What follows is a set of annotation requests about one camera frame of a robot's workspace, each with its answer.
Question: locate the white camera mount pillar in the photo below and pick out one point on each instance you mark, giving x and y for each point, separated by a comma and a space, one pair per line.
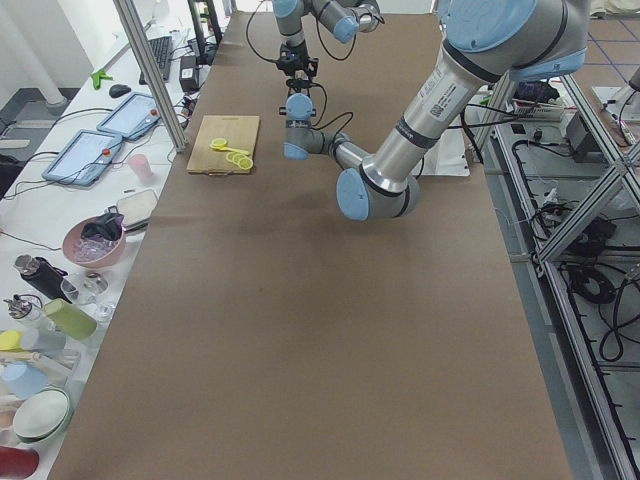
446, 158

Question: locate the black keyboard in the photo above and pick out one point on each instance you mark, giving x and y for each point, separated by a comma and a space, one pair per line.
161, 48

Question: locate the blue teach pendant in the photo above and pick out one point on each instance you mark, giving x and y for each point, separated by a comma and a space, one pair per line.
84, 159
136, 115

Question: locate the glass oil bottle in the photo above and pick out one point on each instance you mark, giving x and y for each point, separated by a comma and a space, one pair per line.
28, 313

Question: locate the white green bowl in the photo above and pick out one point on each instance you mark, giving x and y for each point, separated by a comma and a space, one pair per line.
43, 416

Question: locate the aluminium frame post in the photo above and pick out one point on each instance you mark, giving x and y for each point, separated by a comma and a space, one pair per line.
138, 41

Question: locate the black computer mouse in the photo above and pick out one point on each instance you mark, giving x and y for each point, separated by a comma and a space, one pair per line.
118, 90

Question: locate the pink bowl with ice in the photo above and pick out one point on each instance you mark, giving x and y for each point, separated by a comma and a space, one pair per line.
96, 242

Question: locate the red cup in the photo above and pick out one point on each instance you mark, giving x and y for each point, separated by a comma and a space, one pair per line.
18, 463

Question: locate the green clamp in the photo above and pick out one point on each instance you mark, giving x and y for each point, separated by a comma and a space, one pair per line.
98, 77

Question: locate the green plastic cup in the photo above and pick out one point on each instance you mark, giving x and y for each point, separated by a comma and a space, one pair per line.
70, 319

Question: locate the black power adapter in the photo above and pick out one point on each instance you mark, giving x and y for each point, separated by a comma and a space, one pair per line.
189, 73

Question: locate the near blue teach pendant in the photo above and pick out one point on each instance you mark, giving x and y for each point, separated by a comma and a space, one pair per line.
84, 159

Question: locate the wooden cutting board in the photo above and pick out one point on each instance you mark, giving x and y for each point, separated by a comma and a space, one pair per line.
240, 131

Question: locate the light blue cup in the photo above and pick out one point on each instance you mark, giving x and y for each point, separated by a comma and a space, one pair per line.
23, 379

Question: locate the pink plastic cup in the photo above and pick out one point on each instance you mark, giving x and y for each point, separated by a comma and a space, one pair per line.
140, 166

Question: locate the far blue teach pendant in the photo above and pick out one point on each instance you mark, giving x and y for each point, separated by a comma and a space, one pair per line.
136, 115

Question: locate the yellow cup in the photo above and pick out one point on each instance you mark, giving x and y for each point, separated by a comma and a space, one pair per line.
10, 341

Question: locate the black water bottle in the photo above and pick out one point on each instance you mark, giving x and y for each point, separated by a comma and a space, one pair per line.
41, 275

